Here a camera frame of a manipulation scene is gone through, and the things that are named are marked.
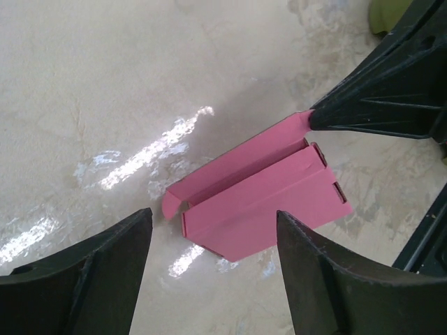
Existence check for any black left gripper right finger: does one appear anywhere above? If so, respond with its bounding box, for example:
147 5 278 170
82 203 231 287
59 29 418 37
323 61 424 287
277 211 446 334

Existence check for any pink paper box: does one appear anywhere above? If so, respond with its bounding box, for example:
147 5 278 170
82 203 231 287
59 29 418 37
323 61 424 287
162 111 352 262

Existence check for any green plastic bin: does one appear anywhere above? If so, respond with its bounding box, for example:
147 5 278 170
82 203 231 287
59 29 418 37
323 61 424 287
368 0 413 35

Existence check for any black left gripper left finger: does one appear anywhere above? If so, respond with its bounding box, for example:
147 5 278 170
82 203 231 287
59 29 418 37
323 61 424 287
1 208 152 334

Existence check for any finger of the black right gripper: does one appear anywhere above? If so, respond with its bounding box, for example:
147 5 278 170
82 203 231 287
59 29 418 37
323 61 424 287
309 1 446 143

